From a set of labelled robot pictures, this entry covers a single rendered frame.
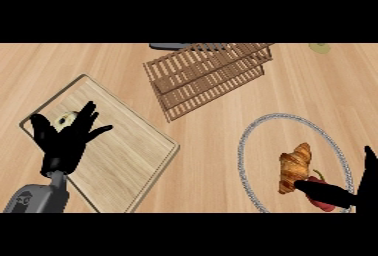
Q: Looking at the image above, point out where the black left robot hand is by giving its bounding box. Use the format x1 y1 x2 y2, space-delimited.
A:
29 100 115 178

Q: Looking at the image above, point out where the golden brown croissant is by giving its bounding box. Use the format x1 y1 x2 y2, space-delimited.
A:
277 142 313 195

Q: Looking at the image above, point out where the brown wooden tiered shelf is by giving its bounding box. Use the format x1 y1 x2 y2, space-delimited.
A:
141 43 276 124

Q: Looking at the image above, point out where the red bell pepper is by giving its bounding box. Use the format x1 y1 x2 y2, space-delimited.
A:
305 169 338 213

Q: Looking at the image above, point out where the pale wooden cutting board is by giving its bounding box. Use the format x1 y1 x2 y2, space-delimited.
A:
17 73 181 214

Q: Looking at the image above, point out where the green sliced fruit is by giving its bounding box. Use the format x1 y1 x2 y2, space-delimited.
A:
307 43 332 55

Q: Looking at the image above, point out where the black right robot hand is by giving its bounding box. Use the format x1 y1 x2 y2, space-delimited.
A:
292 145 378 214

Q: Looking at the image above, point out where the yellow-green fruit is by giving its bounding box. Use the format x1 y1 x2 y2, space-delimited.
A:
51 110 81 133

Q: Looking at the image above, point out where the dark grey flat object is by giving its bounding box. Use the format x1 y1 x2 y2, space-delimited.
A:
147 43 194 52

